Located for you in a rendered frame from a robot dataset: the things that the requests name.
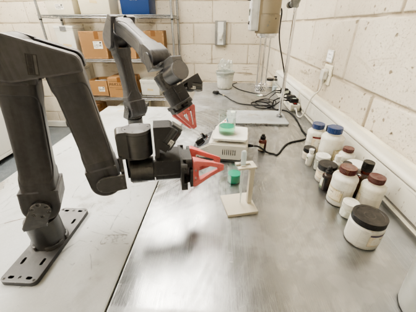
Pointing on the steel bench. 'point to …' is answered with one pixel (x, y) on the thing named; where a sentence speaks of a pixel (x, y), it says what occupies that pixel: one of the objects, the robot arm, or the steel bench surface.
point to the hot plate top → (241, 133)
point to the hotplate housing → (225, 149)
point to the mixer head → (265, 17)
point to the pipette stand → (233, 205)
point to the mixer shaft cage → (262, 69)
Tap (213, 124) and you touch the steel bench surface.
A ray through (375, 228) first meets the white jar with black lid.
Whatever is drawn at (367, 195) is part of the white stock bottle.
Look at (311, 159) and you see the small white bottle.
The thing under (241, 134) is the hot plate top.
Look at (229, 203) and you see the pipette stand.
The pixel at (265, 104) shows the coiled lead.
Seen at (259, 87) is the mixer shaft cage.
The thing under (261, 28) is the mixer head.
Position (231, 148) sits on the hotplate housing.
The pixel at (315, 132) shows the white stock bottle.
